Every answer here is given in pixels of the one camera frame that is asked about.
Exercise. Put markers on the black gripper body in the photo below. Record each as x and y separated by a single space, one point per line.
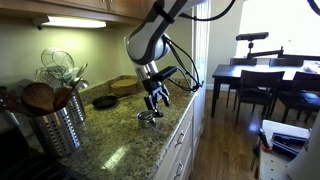
156 89

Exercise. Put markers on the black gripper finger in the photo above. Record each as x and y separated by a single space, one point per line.
165 99
151 105

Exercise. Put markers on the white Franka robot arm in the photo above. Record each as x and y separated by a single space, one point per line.
146 40

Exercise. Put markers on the large steel measuring cup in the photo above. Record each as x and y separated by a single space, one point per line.
146 121

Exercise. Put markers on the black cast iron skillet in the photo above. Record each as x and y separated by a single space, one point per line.
104 102

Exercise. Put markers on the base cabinet with drawers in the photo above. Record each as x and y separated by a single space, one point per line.
180 155

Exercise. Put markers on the white door panel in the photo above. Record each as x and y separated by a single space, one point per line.
203 50

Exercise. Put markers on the dark wooden dining table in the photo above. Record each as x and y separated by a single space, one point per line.
230 70

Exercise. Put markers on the small perforated steel utensil holder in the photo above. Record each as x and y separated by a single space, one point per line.
76 108

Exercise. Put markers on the steel ladle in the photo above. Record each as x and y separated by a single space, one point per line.
78 75

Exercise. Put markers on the dark wooden dining chair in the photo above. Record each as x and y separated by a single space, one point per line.
286 62
260 85
242 61
301 95

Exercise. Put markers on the wooden upper cabinets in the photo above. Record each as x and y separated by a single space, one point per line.
126 6

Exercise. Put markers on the plain wooden spoon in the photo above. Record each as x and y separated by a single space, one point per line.
62 96

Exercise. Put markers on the large perforated steel utensil holder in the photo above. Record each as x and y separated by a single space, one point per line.
55 133

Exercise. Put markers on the under-cabinet strip light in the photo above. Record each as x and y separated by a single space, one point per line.
73 22

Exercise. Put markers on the black red hand tool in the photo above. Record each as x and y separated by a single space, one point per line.
264 140

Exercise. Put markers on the wooden slotted spoon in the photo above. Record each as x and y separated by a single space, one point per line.
38 97

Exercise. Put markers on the white perforated robot table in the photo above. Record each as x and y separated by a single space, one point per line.
273 166

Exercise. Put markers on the black tool case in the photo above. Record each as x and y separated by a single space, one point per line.
288 144

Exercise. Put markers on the bright window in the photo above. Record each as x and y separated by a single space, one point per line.
280 26

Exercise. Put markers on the stainless gas stove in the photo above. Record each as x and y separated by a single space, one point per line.
20 166

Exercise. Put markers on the white cloth item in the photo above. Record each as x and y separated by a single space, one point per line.
310 69

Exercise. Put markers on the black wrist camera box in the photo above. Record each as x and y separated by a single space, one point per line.
166 72

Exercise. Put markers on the black stereo camera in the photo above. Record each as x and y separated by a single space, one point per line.
252 36

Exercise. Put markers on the black camera stand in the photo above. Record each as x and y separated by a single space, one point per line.
263 53

